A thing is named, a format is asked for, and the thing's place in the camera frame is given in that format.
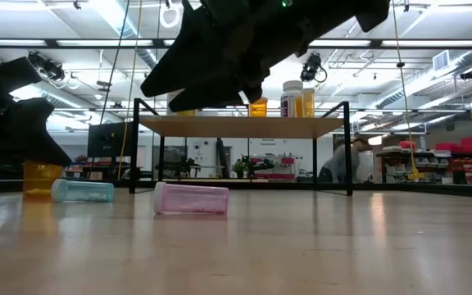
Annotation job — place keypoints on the black ceiling spotlight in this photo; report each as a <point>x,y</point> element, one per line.
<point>49,67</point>

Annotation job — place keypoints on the pink pill vial white cap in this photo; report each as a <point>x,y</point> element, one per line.
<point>195,199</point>

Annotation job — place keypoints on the narrow amber pill vial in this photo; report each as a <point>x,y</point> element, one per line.
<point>309,104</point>

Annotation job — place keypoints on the teal pill vial white cap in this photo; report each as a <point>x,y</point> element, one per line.
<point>84,191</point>

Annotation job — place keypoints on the red white storage rack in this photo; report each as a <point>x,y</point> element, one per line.
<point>275,176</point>

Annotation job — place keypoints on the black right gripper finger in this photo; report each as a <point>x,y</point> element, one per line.
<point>207,98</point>
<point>178,69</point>

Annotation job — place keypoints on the white wall air vent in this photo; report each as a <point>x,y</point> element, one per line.
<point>441,60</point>

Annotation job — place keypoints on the black computer monitor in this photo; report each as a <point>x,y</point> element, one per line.
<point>107,141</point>

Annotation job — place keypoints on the person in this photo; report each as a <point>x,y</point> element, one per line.
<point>336,166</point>

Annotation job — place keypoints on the black overhead crossbar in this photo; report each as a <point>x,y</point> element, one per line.
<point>376,42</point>

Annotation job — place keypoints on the black ceiling speaker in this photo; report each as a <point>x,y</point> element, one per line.
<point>469,74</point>

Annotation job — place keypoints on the black overhead camera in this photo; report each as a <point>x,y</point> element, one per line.
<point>310,67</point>

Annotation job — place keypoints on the amber bottle yellow cap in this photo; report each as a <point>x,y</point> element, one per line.
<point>186,113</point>

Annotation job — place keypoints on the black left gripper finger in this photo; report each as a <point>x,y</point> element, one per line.
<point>35,135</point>

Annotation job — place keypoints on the wooden shelf black metal frame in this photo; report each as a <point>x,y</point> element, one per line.
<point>240,127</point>

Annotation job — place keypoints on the red bin storage shelf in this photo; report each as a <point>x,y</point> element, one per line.
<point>471,144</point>

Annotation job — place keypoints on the green potted plant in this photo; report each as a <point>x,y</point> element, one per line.
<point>240,167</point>

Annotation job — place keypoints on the black aluminium table frame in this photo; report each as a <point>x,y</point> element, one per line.
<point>424,189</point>

